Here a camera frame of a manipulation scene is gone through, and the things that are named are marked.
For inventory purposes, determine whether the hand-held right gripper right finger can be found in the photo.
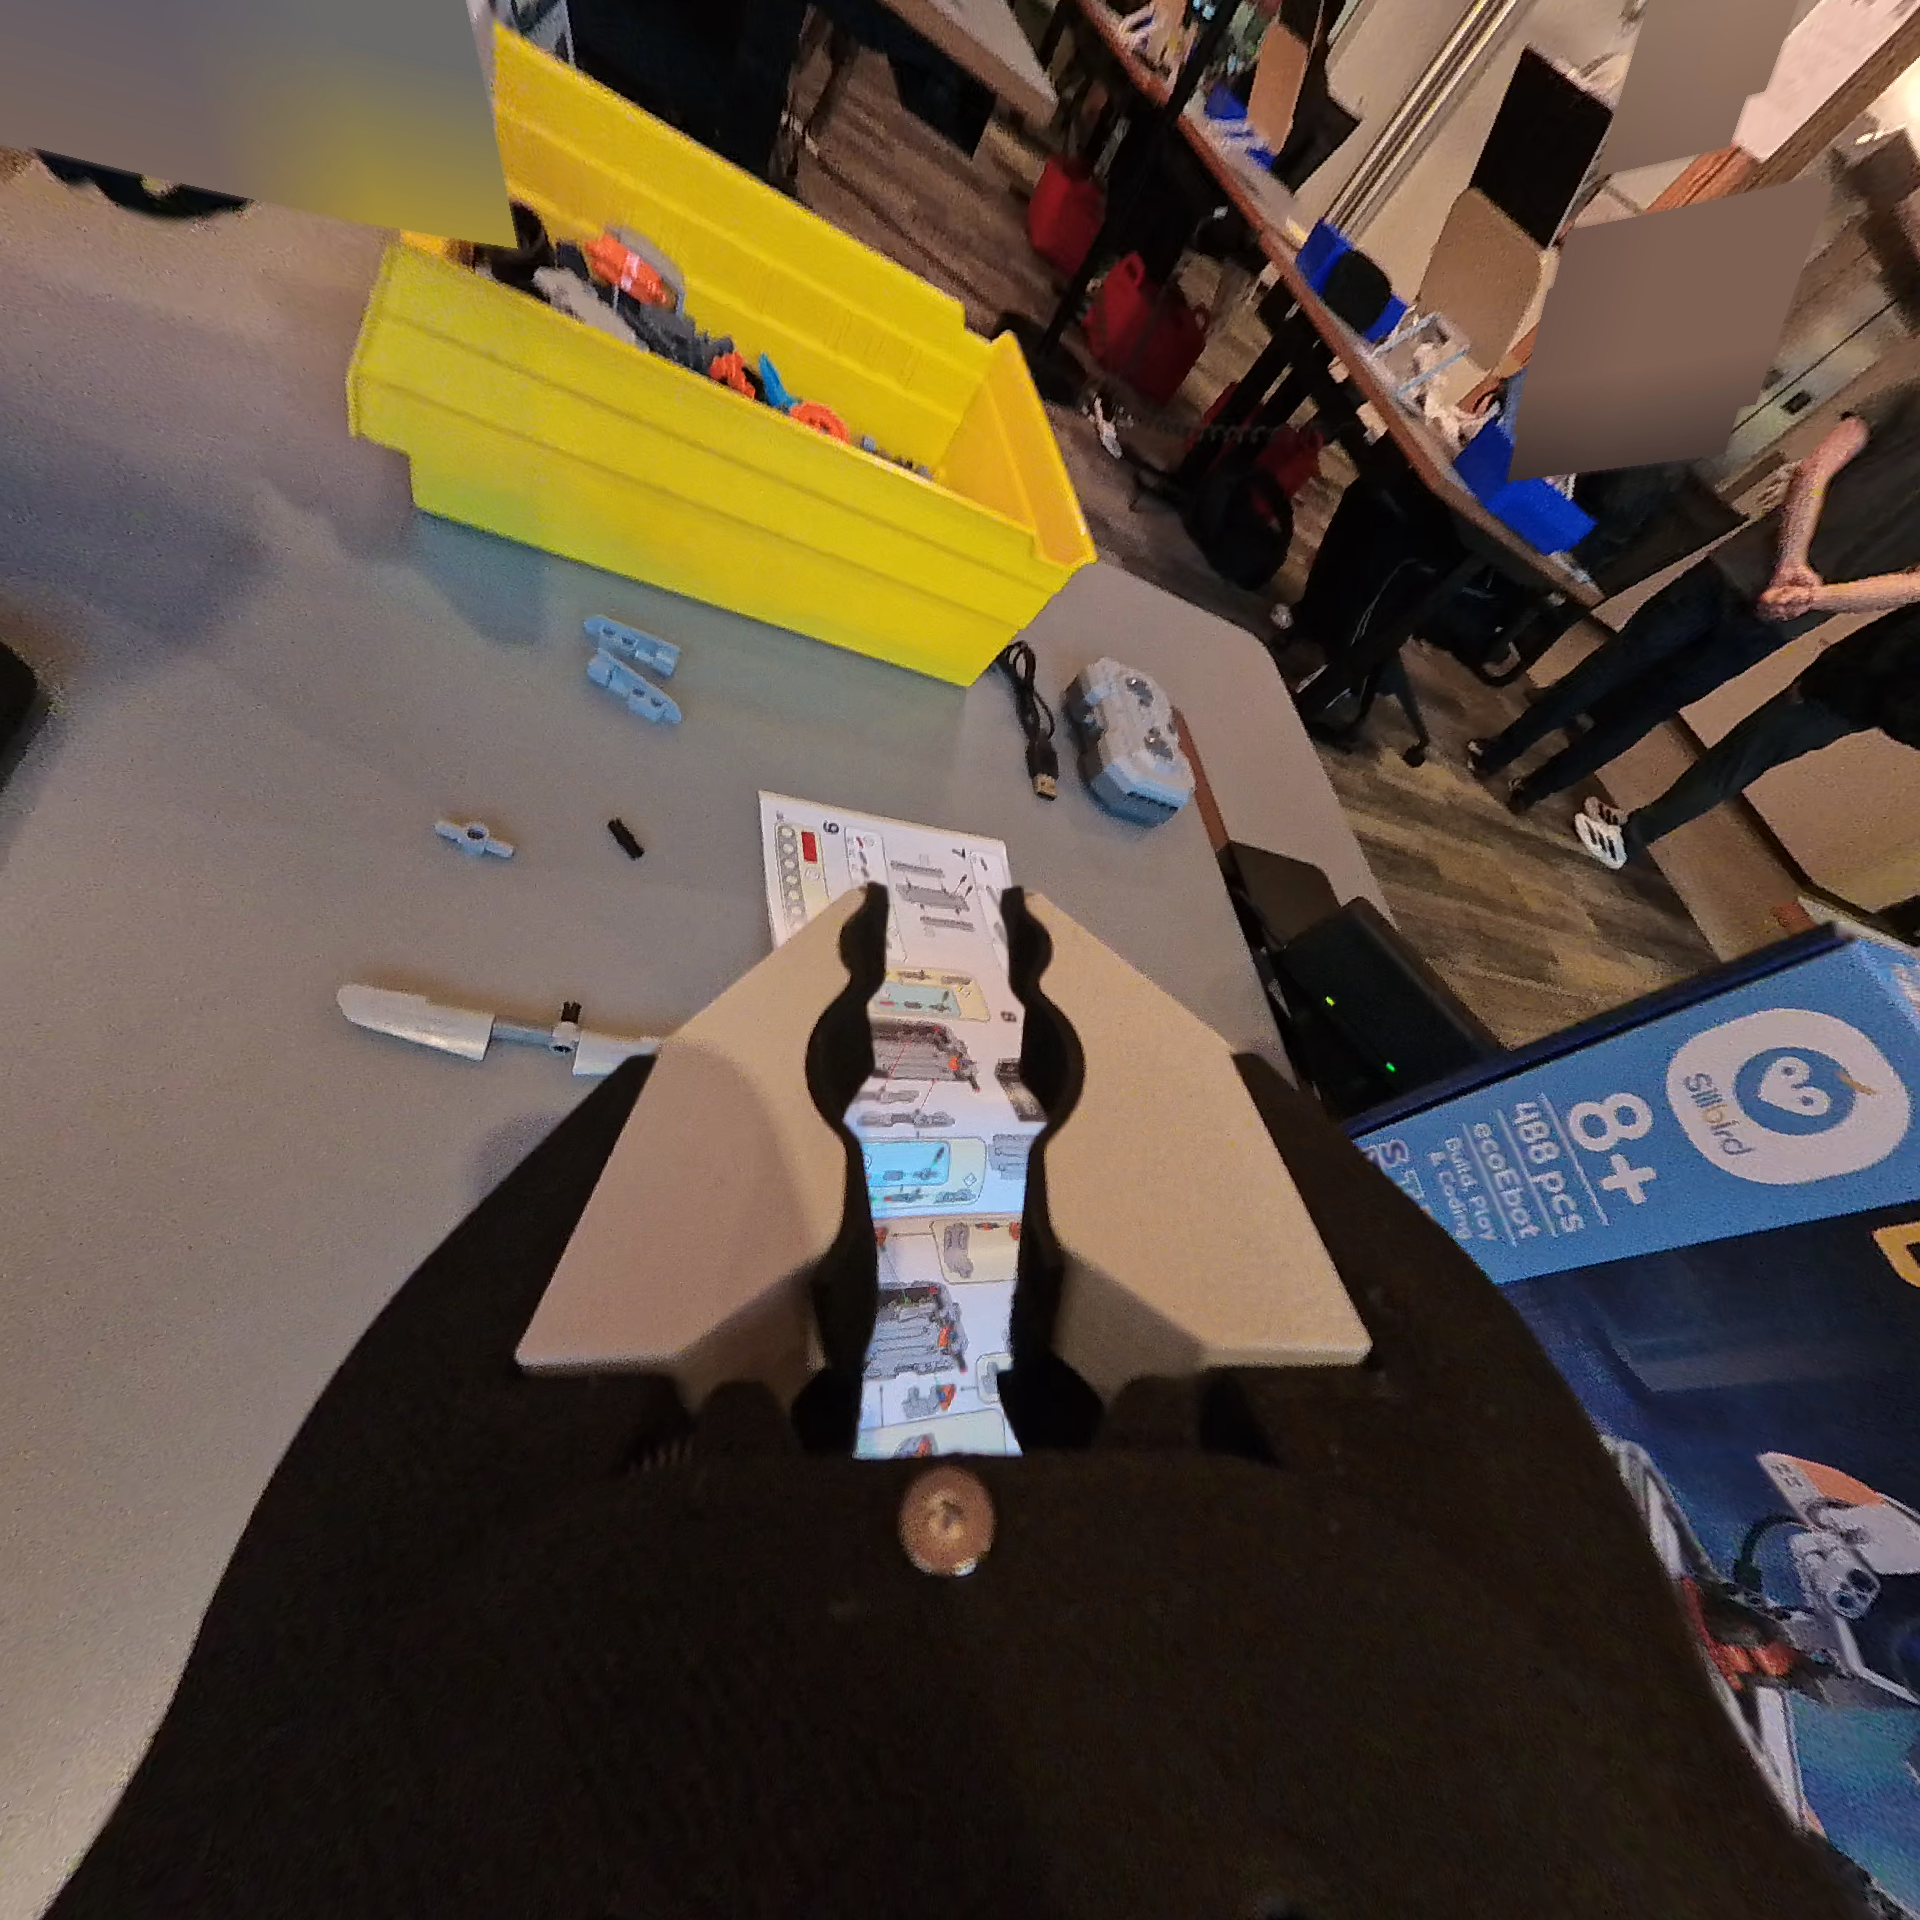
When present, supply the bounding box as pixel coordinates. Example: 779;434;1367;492
997;884;1374;1413

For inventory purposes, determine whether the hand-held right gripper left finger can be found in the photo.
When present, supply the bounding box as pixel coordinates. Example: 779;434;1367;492
514;882;888;1420

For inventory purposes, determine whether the grey desk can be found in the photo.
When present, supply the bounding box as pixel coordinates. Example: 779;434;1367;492
0;151;1307;1920

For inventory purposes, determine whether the black power box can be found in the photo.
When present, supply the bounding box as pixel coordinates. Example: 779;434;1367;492
1270;897;1504;1125

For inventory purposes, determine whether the grey panel with axle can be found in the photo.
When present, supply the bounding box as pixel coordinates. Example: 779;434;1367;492
334;983;666;1079

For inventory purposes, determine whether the open instruction booklet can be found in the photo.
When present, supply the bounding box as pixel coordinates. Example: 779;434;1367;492
757;792;1052;1460

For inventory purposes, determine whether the blue robot kit box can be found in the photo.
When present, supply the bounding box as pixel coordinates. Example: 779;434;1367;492
1342;921;1920;1920

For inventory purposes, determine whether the grey battery hub module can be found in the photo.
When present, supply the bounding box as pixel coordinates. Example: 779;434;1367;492
1063;657;1199;829

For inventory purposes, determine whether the yellow plastic bin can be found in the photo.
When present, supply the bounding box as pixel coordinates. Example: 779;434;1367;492
344;23;1100;689

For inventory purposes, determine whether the black backpack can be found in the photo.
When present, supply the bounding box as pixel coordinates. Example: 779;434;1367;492
1198;424;1327;597

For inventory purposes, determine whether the blue plastic bin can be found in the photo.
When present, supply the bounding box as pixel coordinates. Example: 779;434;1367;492
1452;420;1595;553
1294;221;1414;345

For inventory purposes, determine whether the long wooden table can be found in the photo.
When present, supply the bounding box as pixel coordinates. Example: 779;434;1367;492
1048;0;1613;602

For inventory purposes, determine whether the red storage bag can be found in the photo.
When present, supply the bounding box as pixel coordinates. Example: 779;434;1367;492
1027;154;1109;282
1088;252;1214;404

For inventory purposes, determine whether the pile of loose bricks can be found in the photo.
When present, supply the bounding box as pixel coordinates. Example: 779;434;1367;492
487;217;940;482

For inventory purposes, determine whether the black display board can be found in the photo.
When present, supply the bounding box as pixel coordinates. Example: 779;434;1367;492
1467;47;1619;255

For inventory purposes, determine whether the black USB cable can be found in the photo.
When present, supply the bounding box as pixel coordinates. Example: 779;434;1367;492
994;640;1064;800

